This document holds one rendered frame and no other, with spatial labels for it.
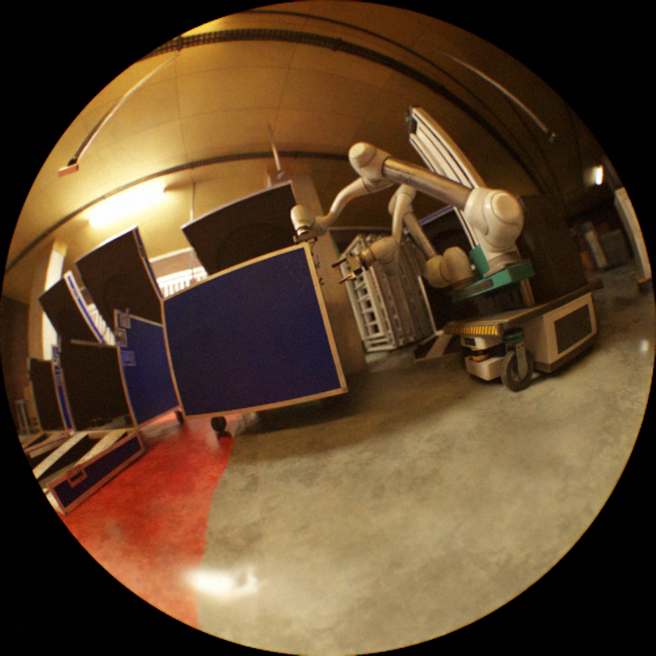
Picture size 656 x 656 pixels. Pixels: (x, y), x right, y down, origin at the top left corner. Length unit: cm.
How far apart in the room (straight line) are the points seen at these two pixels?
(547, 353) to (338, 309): 214
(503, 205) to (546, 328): 50
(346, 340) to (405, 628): 243
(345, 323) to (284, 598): 243
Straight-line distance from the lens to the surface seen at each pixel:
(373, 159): 97
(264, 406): 114
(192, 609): 56
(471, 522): 51
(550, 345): 101
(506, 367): 95
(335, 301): 251
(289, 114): 318
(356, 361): 251
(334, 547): 52
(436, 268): 149
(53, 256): 498
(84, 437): 201
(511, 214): 75
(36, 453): 206
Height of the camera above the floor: 42
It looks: 4 degrees up
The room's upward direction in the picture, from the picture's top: 15 degrees counter-clockwise
